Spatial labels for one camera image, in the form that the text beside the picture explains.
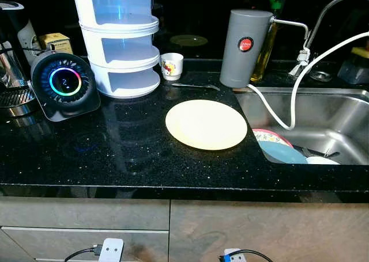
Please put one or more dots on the pink rimmed floral plate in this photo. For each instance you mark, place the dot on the pink rimmed floral plate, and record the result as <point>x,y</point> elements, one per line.
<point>271,136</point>

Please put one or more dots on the black steel kettle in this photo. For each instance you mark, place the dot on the black steel kettle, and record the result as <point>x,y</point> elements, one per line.
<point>11,72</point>

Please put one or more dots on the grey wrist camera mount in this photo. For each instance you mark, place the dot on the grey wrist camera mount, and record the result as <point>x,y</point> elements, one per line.
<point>110,250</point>
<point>235,256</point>

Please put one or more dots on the stainless steel sink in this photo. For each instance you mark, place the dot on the stainless steel sink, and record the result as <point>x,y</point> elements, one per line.
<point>334,118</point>

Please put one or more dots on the grey cabinet door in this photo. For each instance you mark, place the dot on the grey cabinet door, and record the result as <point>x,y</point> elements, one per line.
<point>277,233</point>

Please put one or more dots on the yellow sponge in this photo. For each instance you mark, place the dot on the yellow sponge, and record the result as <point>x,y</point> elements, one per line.
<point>364,52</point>

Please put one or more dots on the small white bowl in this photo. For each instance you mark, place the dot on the small white bowl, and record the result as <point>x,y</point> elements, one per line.
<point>323,160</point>

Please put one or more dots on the small white printed cup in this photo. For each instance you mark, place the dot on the small white printed cup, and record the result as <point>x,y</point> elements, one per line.
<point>172,66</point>

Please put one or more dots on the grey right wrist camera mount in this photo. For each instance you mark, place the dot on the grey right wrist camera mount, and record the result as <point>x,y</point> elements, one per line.
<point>235,256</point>

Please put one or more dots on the yellow oil bottle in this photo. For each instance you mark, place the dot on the yellow oil bottle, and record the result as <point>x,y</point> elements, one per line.
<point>266,54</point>

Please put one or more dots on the chrome sink faucet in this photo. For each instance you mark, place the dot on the chrome sink faucet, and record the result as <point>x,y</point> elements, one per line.
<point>323,14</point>

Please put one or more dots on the steel fork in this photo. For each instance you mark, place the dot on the steel fork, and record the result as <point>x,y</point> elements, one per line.
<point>196,86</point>

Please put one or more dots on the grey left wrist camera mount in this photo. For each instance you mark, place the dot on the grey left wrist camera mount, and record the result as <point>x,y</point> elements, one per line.
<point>110,250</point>

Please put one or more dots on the dark sponge holder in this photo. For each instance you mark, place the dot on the dark sponge holder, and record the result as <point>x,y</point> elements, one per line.
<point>351,72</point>

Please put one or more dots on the grey water filter canister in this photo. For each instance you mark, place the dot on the grey water filter canister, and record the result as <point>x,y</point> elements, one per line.
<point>242,66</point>

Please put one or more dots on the dark metal utensil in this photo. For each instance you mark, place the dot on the dark metal utensil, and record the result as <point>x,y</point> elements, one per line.
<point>317,152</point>

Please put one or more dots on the white tiered food container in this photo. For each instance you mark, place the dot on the white tiered food container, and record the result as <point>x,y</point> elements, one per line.
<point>118,54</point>

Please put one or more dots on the grey cabinet drawer front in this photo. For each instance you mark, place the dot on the grey cabinet drawer front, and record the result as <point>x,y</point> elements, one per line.
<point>46,245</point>
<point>81,213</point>

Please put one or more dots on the cream floral plate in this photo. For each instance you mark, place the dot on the cream floral plate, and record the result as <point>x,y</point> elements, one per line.
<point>204,124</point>

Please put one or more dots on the small yellow box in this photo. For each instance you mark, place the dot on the small yellow box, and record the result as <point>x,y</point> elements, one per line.
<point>57,42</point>

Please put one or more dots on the light blue plate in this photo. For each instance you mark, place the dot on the light blue plate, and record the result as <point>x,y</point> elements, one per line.
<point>282,154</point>

